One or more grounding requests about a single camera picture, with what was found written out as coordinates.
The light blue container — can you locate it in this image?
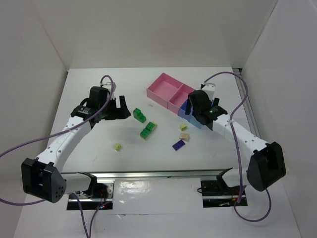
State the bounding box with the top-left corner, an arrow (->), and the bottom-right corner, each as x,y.
189,115 -> 203,129

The large pink container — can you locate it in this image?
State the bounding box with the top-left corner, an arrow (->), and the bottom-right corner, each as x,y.
146,73 -> 183,108

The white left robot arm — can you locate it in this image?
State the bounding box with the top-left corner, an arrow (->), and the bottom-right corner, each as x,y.
21,86 -> 131,203

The yellow-green small lego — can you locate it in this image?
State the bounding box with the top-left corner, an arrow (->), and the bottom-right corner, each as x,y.
113,143 -> 121,151

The purple-blue container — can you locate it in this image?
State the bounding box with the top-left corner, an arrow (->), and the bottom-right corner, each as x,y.
178,100 -> 194,122

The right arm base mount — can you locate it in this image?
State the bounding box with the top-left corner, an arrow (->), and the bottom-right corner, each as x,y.
197,180 -> 239,208

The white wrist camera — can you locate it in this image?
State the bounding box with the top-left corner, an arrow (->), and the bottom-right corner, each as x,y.
201,82 -> 215,101
100,81 -> 116,100

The beige lego brick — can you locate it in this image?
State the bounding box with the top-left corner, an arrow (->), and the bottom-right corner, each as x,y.
179,133 -> 190,141

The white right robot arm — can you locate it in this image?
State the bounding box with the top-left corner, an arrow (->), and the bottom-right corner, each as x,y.
185,90 -> 286,191

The yellow-green sloped lego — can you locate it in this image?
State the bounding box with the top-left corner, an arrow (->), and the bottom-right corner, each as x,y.
180,123 -> 188,131

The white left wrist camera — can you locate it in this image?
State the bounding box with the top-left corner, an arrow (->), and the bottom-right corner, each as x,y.
100,81 -> 116,100

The aluminium side rail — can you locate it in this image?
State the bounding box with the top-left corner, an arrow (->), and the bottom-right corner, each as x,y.
232,67 -> 260,139

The dark purple lego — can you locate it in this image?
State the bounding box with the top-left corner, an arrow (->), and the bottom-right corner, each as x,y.
172,139 -> 185,151

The aluminium front rail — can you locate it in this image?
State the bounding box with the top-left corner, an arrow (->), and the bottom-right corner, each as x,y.
60,169 -> 235,181

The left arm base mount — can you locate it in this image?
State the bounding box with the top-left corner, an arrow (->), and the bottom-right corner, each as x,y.
75,180 -> 114,211

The green stepped lego brick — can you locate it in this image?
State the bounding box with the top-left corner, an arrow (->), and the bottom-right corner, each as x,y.
133,108 -> 146,123

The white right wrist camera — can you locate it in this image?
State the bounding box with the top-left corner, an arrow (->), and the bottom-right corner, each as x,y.
201,82 -> 215,101

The green and yellow lego stack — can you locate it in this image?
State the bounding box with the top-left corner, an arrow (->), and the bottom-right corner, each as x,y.
140,122 -> 157,140

